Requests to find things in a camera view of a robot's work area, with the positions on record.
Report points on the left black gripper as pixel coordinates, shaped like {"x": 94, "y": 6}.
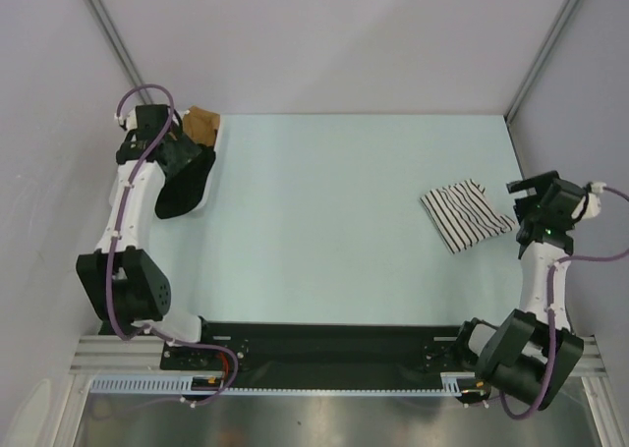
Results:
{"x": 186, "y": 152}

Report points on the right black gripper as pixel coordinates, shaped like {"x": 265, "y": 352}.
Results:
{"x": 539, "y": 181}

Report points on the black tank top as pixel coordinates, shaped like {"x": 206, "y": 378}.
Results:
{"x": 183, "y": 191}

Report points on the striped white tank top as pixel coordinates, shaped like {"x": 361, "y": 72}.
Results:
{"x": 463, "y": 216}

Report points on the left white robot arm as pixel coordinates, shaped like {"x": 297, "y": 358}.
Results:
{"x": 124, "y": 284}

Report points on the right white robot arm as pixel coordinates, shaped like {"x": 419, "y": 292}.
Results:
{"x": 535, "y": 309}

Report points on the brown tank top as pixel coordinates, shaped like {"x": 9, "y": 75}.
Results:
{"x": 201, "y": 126}

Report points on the white plastic basket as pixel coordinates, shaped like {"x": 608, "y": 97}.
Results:
{"x": 211, "y": 182}

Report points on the left aluminium corner post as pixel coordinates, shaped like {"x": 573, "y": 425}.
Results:
{"x": 114, "y": 41}

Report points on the aluminium corner post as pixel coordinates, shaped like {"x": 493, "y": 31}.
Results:
{"x": 114, "y": 41}
{"x": 559, "y": 25}

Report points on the right aluminium corner post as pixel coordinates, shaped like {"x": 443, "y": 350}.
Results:
{"x": 559, "y": 25}

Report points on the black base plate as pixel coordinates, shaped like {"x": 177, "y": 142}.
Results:
{"x": 298, "y": 356}

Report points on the aluminium frame rail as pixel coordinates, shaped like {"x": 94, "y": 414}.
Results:
{"x": 97, "y": 354}

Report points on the slotted cable duct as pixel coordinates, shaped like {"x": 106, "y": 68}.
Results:
{"x": 188, "y": 385}

